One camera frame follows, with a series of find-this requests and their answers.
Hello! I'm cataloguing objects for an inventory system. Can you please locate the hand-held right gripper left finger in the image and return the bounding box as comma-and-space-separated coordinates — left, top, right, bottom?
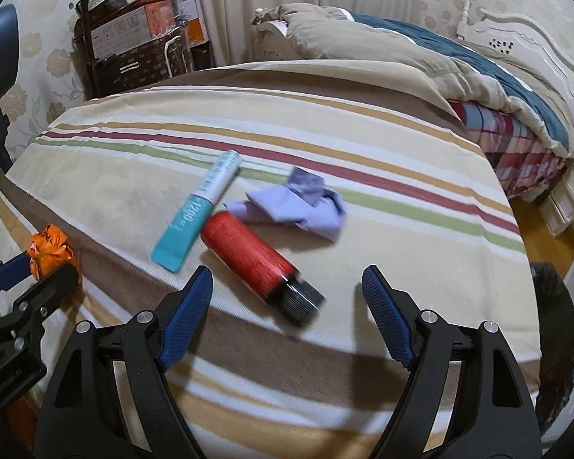
35, 264, 215, 459

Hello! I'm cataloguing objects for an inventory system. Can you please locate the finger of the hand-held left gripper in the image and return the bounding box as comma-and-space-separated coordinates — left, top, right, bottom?
0, 252, 32, 299
0, 264, 80, 345

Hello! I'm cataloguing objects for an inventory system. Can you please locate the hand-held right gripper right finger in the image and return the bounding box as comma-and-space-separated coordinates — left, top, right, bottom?
361, 264, 542, 459

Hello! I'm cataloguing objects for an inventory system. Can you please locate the orange wrapper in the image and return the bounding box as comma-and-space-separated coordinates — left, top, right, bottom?
29, 225, 75, 280

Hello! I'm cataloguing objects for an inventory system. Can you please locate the purple cloth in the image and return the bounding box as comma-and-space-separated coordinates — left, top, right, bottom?
225, 166, 349, 244

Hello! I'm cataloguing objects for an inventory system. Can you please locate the black trash bin with liner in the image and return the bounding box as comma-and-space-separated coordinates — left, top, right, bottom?
528, 262, 574, 436

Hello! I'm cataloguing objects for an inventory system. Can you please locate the red bottle with black cap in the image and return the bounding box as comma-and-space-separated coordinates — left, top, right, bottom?
200, 210, 326, 324

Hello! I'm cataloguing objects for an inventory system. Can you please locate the teal and white tube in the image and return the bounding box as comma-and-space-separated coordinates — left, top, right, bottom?
152, 150, 242, 274

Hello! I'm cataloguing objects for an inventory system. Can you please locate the striped beige tablecloth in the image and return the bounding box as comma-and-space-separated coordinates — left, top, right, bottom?
0, 61, 541, 459

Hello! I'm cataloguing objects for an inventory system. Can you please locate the blue office chair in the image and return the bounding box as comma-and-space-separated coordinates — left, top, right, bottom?
0, 4, 20, 173

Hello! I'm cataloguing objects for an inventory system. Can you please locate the white plastic drawer unit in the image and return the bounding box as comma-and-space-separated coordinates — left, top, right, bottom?
538, 155, 574, 236

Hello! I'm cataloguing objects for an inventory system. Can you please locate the dark patterned bag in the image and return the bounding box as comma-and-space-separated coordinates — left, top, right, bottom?
85, 33, 194, 99

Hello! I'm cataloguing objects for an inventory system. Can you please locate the beige and blue duvet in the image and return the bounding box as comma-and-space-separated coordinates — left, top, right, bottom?
251, 2, 574, 158

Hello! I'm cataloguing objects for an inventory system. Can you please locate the small orange cardboard box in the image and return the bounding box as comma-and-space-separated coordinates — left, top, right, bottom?
179, 0, 212, 45

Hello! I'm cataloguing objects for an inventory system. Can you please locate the white wooden bed frame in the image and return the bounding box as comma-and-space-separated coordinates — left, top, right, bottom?
457, 0, 574, 202

